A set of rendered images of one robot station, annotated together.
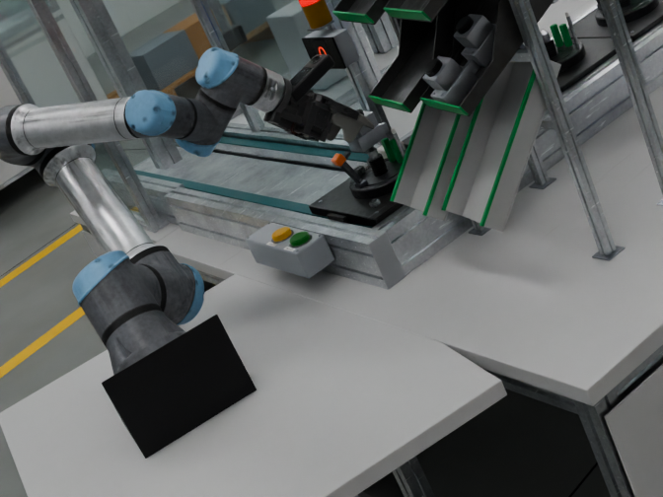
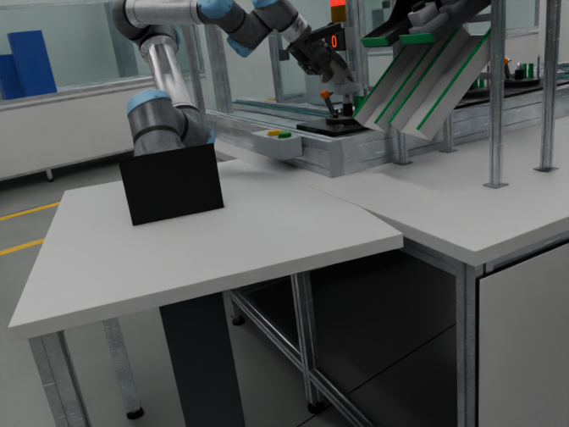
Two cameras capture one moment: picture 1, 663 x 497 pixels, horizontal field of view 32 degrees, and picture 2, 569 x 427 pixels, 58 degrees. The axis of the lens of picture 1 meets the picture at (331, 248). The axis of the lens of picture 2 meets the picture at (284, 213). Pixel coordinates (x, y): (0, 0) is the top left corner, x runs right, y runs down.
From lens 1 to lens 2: 0.79 m
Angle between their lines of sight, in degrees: 4
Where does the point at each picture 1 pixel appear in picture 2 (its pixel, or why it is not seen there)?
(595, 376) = (483, 244)
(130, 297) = (161, 118)
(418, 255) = (357, 164)
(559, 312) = (455, 207)
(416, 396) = (334, 230)
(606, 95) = not seen: hidden behind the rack
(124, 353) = (143, 151)
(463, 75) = (438, 18)
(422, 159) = (381, 97)
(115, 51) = (216, 39)
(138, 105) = not seen: outside the picture
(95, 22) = not seen: hidden behind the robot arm
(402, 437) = (315, 249)
